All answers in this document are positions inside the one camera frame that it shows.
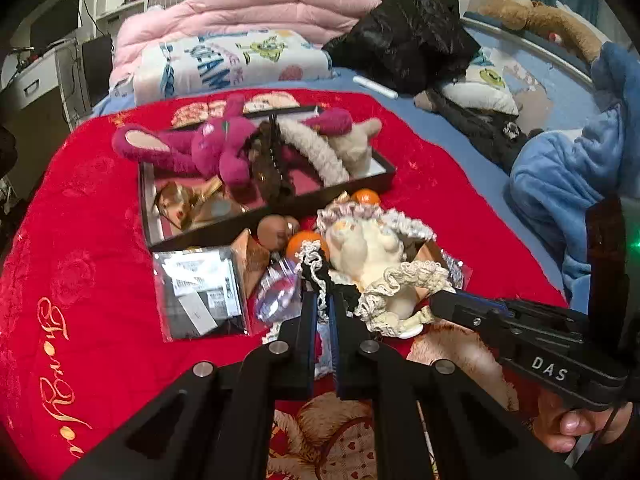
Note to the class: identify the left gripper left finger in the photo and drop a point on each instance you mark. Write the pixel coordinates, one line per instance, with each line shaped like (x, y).
(212, 422)

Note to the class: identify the white lace scrunchie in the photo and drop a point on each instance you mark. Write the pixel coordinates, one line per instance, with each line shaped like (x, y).
(404, 226)

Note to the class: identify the clear bag with black item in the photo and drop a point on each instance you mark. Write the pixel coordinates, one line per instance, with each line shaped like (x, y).
(199, 293)

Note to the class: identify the black lace-trimmed scrunchie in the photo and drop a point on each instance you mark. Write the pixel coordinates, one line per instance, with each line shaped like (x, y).
(313, 264)

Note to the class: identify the gold triangular snack packet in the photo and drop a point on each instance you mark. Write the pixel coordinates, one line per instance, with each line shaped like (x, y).
(186, 206)

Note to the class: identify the red embroidered blanket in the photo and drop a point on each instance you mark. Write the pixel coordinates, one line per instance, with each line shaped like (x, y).
(81, 344)

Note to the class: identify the cream knitted scrunchie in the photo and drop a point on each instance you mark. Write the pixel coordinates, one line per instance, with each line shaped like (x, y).
(389, 305)

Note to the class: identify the brown small plush toy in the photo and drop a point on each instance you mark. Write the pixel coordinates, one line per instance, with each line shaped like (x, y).
(274, 232)

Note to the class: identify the black shallow tray box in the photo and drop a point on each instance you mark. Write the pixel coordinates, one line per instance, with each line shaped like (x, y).
(247, 206)

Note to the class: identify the white desk with drawer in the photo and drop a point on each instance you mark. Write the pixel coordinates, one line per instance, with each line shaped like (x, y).
(58, 70)

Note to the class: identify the monster print pillow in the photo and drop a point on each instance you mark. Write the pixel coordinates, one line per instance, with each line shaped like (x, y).
(482, 87)

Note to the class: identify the black puffer jacket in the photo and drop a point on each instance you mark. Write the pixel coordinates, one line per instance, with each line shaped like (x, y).
(407, 45)

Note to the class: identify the white plush toy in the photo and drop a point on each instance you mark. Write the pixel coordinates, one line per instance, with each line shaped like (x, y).
(363, 249)

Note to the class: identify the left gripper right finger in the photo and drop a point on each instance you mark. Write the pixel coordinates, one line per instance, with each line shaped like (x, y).
(431, 421)

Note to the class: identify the white cartoon print blanket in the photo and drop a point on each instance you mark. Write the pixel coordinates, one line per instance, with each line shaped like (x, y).
(218, 62)

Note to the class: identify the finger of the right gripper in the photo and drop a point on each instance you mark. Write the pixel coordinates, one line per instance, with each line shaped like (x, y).
(490, 300)
(449, 307)

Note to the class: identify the black computer tower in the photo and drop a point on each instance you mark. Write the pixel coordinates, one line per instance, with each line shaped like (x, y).
(98, 64)

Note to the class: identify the pink folded comforter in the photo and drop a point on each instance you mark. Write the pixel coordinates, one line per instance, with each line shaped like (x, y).
(317, 21)

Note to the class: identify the white remote control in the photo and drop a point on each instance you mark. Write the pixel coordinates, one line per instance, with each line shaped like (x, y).
(375, 87)

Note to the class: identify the person's right hand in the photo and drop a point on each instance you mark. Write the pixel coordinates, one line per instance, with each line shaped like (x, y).
(559, 428)

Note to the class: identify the blue fleece blanket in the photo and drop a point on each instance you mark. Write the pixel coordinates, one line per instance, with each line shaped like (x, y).
(555, 179)

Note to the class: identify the magenta plush bunny headband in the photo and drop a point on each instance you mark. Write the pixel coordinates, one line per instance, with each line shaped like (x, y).
(228, 146)

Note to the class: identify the brown teddy bear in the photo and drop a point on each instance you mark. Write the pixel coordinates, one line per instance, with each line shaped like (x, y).
(557, 25)

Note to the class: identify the tan triangular snack packet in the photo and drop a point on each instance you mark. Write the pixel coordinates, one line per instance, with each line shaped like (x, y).
(252, 260)

